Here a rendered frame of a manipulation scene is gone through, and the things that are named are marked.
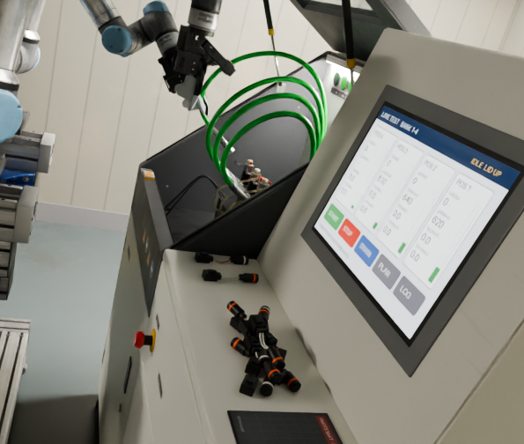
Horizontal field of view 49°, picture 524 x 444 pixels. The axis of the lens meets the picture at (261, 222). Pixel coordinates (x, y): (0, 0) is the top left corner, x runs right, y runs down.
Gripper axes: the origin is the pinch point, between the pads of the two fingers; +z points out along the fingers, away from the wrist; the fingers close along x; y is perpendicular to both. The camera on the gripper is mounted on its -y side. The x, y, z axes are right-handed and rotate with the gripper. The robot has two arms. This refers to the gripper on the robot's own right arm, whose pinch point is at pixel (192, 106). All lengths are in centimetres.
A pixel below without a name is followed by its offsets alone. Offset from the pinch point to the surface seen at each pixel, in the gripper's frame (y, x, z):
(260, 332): -5, 74, 22
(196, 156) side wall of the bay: -10.8, -29.6, 21.5
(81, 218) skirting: 15, -192, 119
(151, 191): 5.2, -7.6, 28.5
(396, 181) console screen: -23, 70, -8
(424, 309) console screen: -20, 92, 4
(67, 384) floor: 17, -38, 124
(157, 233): 6.3, 22.1, 28.5
